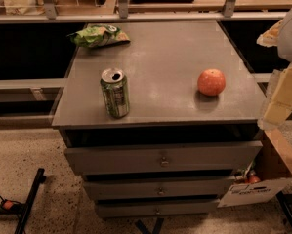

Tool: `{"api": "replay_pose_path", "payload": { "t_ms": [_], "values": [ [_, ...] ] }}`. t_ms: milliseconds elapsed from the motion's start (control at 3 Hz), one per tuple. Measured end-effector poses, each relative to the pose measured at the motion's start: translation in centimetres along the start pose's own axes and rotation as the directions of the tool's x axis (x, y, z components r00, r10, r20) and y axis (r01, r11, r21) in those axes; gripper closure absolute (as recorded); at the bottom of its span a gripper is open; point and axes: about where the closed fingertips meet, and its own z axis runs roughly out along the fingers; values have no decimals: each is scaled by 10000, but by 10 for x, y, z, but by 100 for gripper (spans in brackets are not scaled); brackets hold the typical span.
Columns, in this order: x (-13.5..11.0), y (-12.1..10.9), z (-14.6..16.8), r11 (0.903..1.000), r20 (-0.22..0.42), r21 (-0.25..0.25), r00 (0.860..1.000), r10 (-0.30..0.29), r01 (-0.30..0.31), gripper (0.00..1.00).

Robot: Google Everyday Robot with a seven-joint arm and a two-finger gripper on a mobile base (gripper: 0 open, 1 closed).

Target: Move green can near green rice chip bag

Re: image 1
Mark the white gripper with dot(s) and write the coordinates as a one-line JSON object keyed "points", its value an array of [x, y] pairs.
{"points": [[277, 108]]}

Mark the green soda can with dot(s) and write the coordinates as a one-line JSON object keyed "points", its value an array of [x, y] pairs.
{"points": [[115, 91]]}

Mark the green rice chip bag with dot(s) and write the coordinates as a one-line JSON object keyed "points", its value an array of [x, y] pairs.
{"points": [[99, 35]]}

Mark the orange fruit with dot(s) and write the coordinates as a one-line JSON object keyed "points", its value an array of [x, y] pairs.
{"points": [[211, 82]]}

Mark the grey drawer cabinet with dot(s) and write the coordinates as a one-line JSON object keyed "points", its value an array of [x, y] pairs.
{"points": [[162, 63]]}

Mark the cardboard box with label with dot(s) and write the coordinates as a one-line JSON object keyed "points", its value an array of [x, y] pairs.
{"points": [[273, 166]]}

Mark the orange bottle in box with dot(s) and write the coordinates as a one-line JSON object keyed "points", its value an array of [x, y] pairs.
{"points": [[252, 177]]}

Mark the black stand leg right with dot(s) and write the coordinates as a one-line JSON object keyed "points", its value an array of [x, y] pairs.
{"points": [[285, 201]]}

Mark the black stand leg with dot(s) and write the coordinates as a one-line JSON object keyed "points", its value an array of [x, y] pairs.
{"points": [[285, 201], [27, 206]]}

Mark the middle grey drawer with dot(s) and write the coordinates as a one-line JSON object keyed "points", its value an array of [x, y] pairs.
{"points": [[158, 187]]}

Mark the grey drawer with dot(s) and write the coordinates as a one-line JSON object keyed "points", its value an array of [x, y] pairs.
{"points": [[158, 187], [109, 160], [154, 208]]}

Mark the top grey drawer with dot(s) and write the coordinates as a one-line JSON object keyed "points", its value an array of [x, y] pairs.
{"points": [[109, 160]]}

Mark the bottom grey drawer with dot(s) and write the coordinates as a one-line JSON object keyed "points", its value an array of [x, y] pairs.
{"points": [[154, 208]]}

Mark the black stand leg left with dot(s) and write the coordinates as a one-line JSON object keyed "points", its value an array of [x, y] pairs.
{"points": [[27, 206]]}

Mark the metal shelf rail frame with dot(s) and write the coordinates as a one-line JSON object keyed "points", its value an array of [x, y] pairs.
{"points": [[61, 11]]}

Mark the orange clip with cable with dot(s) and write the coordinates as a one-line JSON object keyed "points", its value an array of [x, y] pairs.
{"points": [[9, 207]]}

